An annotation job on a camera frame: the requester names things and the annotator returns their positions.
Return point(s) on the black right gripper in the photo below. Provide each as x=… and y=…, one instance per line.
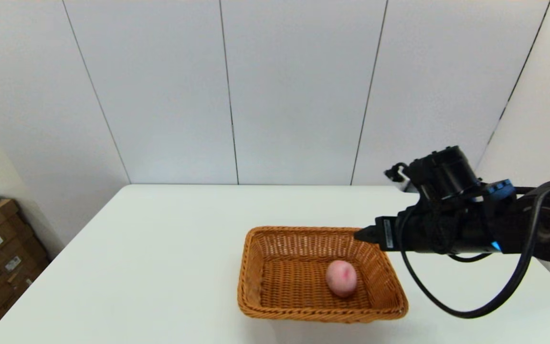
x=447, y=231

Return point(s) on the pink peach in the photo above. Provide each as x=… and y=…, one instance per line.
x=341, y=278

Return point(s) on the orange woven wicker basket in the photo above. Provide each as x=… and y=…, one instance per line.
x=284, y=286

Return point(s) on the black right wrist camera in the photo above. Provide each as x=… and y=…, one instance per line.
x=442, y=172

